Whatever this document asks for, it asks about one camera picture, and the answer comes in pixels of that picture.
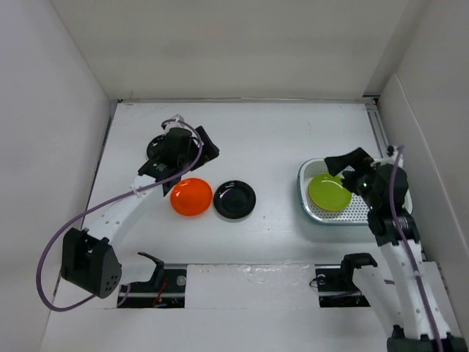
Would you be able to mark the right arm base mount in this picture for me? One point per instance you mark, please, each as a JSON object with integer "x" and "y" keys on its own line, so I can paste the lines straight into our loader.
{"x": 334, "y": 282}

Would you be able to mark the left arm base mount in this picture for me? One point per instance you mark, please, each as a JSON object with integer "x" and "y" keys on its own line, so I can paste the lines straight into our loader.
{"x": 164, "y": 289}

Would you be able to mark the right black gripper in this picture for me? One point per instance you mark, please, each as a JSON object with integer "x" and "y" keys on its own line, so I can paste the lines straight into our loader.
{"x": 357, "y": 156}

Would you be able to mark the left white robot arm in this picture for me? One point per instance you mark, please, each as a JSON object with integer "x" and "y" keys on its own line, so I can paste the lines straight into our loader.
{"x": 89, "y": 258}

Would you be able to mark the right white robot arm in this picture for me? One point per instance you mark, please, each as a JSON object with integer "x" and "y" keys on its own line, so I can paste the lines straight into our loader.
{"x": 406, "y": 308}

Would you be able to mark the black plate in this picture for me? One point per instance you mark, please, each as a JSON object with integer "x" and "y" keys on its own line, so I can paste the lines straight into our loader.
{"x": 234, "y": 200}
{"x": 155, "y": 149}

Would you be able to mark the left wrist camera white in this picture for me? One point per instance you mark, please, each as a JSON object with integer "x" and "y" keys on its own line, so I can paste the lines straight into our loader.
{"x": 177, "y": 121}

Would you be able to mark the green plate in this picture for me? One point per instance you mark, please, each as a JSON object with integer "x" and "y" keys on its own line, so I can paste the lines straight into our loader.
{"x": 328, "y": 193}

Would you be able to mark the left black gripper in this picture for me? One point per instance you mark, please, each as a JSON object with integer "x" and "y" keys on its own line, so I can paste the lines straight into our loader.
{"x": 209, "y": 151}

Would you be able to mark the white perforated plastic bin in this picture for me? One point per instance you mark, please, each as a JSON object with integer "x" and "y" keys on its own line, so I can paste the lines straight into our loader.
{"x": 354, "y": 214}

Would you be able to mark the orange plate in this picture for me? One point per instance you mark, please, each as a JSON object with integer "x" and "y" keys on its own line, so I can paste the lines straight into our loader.
{"x": 191, "y": 197}
{"x": 313, "y": 203}

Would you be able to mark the aluminium rail right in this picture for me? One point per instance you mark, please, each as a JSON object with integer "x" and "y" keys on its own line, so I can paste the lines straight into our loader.
{"x": 381, "y": 121}

